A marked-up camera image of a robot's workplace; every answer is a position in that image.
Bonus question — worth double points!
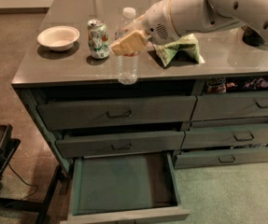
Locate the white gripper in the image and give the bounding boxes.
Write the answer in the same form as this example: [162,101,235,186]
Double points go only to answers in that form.
[110,0,183,56]

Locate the clear plastic water bottle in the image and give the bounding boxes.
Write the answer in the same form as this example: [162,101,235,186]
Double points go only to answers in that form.
[115,7,139,85]

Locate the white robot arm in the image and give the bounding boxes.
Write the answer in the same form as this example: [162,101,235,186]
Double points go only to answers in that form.
[110,0,268,56]

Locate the grey drawer cabinet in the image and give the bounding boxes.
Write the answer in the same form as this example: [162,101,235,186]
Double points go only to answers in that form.
[11,0,268,224]

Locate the top left drawer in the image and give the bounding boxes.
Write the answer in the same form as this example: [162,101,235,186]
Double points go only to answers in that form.
[37,96,196,131]

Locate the snack bags in drawer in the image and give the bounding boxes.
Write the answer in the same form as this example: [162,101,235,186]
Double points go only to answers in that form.
[205,76,268,93]

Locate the middle left drawer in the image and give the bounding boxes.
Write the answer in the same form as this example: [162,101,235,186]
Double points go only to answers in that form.
[56,131,185,158]

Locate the middle right drawer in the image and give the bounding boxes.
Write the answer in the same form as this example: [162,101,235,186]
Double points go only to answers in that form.
[181,123,268,149]

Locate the open bottom left drawer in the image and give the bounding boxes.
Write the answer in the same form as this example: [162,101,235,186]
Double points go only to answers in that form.
[60,153,190,224]

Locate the bottom right drawer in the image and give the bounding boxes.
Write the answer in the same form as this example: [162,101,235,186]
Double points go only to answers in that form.
[174,147,268,169]

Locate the top right drawer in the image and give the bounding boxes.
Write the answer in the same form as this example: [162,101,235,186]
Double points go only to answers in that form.
[191,91,268,121]

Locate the green white soda can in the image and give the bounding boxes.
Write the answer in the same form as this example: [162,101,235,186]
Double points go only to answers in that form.
[88,19,109,59]

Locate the green chip bag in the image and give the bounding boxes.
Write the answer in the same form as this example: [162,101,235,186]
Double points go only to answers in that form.
[154,34,205,67]

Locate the white paper bowl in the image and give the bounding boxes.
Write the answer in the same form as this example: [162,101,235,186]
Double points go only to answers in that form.
[37,26,80,51]

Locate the dark cup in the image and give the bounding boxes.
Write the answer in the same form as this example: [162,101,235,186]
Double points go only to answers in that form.
[242,26,268,47]

